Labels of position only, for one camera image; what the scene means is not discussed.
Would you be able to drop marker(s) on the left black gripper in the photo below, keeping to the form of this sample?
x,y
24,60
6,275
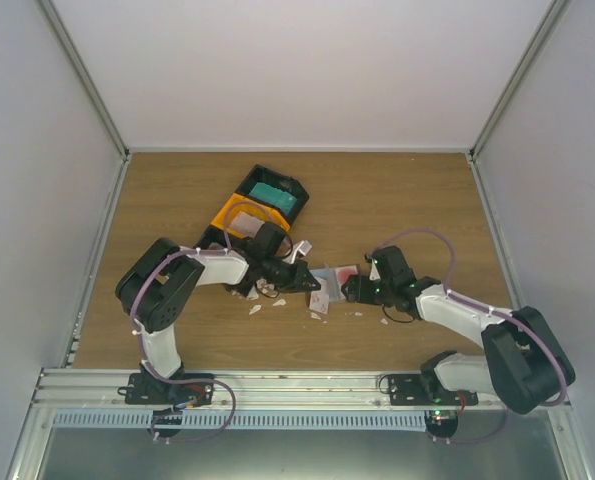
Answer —
x,y
301,273

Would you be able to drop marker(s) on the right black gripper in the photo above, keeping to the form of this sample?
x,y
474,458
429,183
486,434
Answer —
x,y
357,291

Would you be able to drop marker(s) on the brown leather card holder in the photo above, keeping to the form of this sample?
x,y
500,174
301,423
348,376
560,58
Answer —
x,y
326,273

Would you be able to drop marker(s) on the white red credit card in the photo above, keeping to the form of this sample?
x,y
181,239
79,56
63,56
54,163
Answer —
x,y
342,274

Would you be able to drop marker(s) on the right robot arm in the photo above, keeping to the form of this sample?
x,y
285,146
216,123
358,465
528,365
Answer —
x,y
522,363

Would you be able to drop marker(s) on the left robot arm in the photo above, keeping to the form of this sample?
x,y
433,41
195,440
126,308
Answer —
x,y
158,286

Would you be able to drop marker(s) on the white card stack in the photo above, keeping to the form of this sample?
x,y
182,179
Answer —
x,y
245,225

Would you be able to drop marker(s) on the teal card stack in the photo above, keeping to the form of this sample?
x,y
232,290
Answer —
x,y
280,199

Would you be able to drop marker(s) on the black bin teal cards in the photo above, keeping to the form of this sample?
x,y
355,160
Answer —
x,y
263,174

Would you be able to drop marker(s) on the orange bin white cards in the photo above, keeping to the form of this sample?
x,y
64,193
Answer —
x,y
239,203

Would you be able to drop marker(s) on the black bin red cards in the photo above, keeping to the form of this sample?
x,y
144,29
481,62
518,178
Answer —
x,y
217,245

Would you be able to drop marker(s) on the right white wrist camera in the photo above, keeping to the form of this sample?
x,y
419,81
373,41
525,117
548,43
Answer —
x,y
374,274

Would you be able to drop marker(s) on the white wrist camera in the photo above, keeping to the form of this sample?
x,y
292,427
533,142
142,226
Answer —
x,y
299,250
374,274

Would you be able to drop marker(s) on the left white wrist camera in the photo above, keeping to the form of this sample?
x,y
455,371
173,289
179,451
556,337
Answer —
x,y
299,250

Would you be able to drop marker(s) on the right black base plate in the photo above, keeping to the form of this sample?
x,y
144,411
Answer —
x,y
408,389

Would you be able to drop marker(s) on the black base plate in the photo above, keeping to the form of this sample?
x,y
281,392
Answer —
x,y
408,389
144,389

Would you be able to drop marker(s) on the aluminium front rail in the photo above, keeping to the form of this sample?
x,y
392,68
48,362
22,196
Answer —
x,y
254,390

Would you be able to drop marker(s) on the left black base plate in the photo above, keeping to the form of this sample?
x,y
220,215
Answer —
x,y
144,389

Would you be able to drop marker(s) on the grey slotted cable duct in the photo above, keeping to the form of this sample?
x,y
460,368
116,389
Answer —
x,y
246,419

